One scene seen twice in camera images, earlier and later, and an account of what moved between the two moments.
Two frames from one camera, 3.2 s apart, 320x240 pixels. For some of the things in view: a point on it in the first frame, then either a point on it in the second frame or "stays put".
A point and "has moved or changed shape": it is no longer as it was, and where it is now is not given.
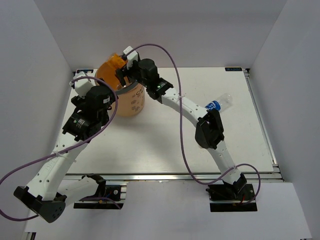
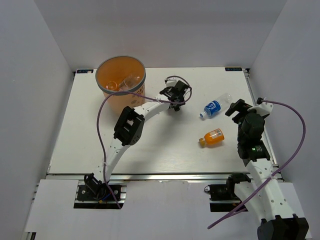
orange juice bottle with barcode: x=117 y=61 has moved or changed shape
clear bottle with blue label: x=224 y=101 stays put
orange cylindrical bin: x=130 y=98 stays put
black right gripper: x=121 y=72 to x=240 y=106
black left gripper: x=79 y=102 to x=180 y=104
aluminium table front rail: x=167 y=176 stays put
